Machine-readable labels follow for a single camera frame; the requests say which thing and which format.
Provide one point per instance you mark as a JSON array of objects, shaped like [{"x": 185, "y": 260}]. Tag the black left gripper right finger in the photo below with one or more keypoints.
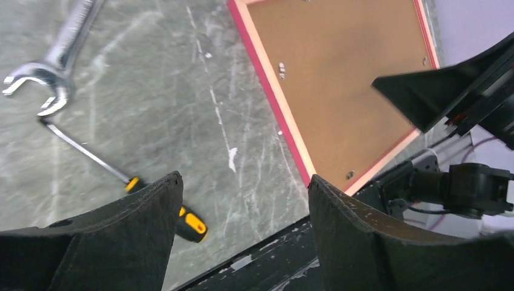
[{"x": 361, "y": 248}]

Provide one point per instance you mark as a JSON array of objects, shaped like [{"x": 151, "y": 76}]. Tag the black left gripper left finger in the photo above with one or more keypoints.
[{"x": 123, "y": 245}]

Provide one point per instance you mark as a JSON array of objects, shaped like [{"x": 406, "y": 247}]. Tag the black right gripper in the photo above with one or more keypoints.
[{"x": 456, "y": 92}]

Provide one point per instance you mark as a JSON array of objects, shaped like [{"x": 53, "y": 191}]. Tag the yellow black screwdriver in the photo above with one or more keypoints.
[{"x": 190, "y": 227}]

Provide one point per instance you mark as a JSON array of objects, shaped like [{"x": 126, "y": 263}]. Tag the pink wooden photo frame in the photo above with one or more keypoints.
[{"x": 331, "y": 117}]

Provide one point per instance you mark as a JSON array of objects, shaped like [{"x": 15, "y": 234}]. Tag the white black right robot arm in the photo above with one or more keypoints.
[{"x": 469, "y": 190}]

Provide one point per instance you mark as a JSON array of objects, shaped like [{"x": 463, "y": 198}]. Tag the silver combination wrench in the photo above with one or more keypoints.
[{"x": 55, "y": 69}]

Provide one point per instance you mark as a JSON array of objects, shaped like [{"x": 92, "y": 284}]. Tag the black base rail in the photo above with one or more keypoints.
[{"x": 286, "y": 260}]

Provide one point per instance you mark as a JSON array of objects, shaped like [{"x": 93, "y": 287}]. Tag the silver frame hanger clip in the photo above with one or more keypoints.
[{"x": 282, "y": 71}]

